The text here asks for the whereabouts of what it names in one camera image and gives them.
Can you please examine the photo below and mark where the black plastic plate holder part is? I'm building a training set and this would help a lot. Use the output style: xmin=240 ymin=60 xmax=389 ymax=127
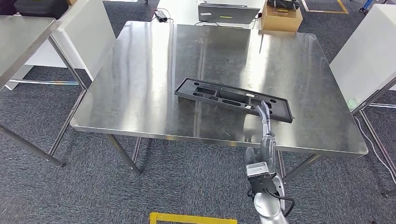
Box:
xmin=174 ymin=77 xmax=294 ymax=124

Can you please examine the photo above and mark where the stainless steel workbench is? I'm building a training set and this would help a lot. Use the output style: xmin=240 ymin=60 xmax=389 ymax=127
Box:
xmin=70 ymin=21 xmax=369 ymax=183

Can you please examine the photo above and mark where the grey box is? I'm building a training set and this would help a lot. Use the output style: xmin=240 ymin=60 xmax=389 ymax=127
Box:
xmin=198 ymin=2 xmax=262 ymax=25

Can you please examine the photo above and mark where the small dark device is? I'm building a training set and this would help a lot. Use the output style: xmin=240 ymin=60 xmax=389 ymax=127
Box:
xmin=154 ymin=9 xmax=169 ymax=23

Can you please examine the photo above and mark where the yellow floor tape square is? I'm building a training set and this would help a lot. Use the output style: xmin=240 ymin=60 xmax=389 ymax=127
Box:
xmin=149 ymin=211 xmax=238 ymax=224
xmin=301 ymin=0 xmax=350 ymax=15

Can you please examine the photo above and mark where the brown cardboard box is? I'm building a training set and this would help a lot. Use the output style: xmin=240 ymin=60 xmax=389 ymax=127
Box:
xmin=260 ymin=4 xmax=304 ymax=33

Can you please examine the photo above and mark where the stainless steel table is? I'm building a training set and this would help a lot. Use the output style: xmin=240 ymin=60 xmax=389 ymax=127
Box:
xmin=351 ymin=75 xmax=396 ymax=199

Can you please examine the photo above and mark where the black hard case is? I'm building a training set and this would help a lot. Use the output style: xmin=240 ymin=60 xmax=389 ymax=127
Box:
xmin=14 ymin=0 xmax=70 ymax=20

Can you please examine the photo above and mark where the white desk with metal legs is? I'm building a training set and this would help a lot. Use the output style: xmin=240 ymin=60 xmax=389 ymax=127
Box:
xmin=0 ymin=15 xmax=88 ymax=168

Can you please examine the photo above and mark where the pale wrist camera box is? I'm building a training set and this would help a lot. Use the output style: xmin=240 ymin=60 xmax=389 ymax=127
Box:
xmin=246 ymin=162 xmax=270 ymax=178

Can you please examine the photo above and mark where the black laptop cable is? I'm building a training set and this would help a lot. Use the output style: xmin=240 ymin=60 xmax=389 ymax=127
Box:
xmin=194 ymin=21 xmax=246 ymax=29

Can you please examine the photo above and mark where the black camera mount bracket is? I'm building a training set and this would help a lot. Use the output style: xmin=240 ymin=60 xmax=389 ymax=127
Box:
xmin=247 ymin=173 xmax=278 ymax=195

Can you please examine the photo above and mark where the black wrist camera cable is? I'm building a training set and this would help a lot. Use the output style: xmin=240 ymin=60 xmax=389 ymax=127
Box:
xmin=247 ymin=188 xmax=296 ymax=217

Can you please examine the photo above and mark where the black strapped bag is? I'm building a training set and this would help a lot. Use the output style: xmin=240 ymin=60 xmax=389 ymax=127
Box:
xmin=267 ymin=0 xmax=300 ymax=12

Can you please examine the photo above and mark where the white power cable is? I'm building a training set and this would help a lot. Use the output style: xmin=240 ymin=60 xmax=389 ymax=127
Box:
xmin=353 ymin=115 xmax=396 ymax=177

